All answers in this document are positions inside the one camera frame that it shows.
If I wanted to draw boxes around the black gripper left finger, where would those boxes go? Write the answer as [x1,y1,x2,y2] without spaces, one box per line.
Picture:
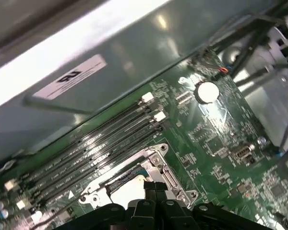
[53,181,156,230]

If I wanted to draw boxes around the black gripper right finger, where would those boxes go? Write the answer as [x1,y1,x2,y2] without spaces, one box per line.
[156,182,279,230]

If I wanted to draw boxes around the silver CPU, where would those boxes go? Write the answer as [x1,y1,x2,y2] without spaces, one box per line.
[109,176,147,204]

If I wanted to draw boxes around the metal socket cover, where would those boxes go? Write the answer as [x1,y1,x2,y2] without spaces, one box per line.
[87,149,149,192]

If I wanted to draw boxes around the CPU socket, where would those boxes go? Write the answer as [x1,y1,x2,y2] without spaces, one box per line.
[78,143,199,210]

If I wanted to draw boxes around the black RAM slot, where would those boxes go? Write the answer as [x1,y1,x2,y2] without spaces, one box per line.
[30,123,168,222]
[4,92,156,192]
[16,112,168,211]
[12,105,156,201]

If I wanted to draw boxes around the green motherboard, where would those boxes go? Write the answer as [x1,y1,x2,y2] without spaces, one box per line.
[0,51,288,230]

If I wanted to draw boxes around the silver internal USB port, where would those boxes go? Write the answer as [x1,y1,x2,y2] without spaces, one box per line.
[229,143,255,163]

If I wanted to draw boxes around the black square chip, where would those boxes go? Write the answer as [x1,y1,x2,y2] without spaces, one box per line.
[268,182,286,198]

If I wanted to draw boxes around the round coin cell battery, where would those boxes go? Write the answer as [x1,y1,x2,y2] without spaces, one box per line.
[194,80,220,104]

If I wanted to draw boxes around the silver metal drive cage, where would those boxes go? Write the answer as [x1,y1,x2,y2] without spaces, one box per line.
[216,21,288,154]

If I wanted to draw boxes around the white sticker with black logo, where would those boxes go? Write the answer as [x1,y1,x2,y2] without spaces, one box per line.
[35,54,108,100]

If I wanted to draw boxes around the open black PC case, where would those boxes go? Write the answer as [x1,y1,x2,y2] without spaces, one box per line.
[0,0,288,168]

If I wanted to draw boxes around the black cable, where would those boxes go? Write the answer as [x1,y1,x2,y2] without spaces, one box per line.
[201,0,288,84]

